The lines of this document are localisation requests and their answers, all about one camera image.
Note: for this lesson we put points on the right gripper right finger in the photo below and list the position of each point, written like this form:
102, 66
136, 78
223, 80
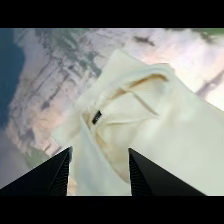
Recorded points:
150, 180

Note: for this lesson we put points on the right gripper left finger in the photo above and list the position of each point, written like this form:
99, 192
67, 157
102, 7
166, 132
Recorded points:
50, 178

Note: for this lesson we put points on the cream shirt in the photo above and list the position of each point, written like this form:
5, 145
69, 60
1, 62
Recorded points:
173, 123

